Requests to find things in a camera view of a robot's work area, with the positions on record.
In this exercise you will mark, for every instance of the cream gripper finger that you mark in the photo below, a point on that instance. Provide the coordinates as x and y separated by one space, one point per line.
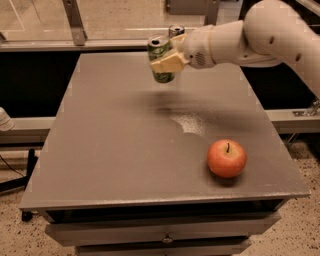
171 62
177 42

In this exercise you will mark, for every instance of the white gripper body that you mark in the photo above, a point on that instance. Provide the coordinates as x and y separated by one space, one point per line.
196 47

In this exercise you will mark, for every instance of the green soda can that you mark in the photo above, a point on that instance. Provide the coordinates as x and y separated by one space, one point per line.
157 46

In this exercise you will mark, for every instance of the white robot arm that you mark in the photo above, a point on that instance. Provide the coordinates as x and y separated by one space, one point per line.
272 32

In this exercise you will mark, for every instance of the silver blue energy drink can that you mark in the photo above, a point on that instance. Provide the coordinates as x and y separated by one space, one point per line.
176 30

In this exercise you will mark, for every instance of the red apple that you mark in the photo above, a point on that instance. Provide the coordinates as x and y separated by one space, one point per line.
226 158

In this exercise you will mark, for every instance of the grey drawer cabinet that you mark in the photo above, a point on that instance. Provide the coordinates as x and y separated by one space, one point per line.
125 162

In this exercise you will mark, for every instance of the metal hinge at right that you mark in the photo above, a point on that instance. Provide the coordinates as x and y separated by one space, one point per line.
310 111

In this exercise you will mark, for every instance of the round drawer knob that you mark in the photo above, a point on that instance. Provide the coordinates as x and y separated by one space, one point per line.
167 239

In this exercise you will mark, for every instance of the white object at left edge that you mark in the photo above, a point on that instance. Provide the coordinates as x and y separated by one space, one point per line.
6 123

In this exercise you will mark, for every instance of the left metal bracket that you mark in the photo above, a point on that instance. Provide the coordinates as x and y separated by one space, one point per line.
75 22

